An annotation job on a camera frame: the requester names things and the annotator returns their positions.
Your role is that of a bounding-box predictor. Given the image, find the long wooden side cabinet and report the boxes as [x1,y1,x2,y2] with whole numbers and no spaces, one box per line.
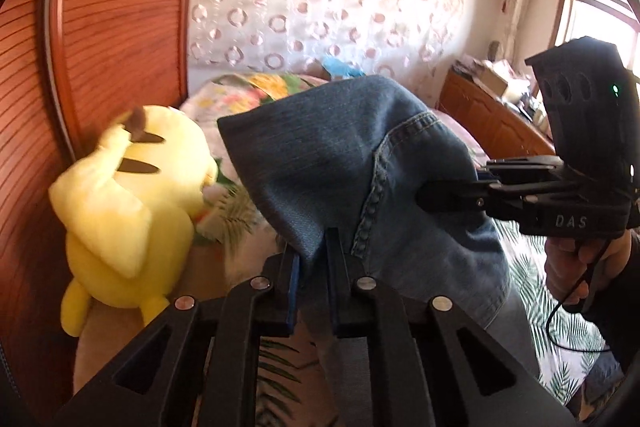
[437,69,555,159]

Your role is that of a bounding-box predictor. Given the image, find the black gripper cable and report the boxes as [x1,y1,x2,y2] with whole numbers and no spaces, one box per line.
[546,238,614,353]

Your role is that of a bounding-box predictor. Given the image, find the blue item at bed head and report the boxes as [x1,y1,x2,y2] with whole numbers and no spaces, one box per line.
[321,56,364,81]

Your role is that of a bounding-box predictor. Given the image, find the palm leaf print blanket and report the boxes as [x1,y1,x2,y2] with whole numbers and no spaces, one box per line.
[196,180,603,416]

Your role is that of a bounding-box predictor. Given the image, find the person's right hand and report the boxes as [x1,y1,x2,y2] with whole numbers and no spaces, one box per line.
[544,230,634,306]

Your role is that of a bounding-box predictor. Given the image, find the blue denim jeans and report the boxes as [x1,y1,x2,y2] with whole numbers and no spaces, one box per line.
[218,76,539,426]

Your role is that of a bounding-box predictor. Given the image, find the yellow plush toy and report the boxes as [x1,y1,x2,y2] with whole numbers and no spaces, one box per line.
[49,105,218,337]

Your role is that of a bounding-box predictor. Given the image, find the cardboard box on cabinet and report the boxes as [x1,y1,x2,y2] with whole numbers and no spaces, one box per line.
[474,62,509,98]

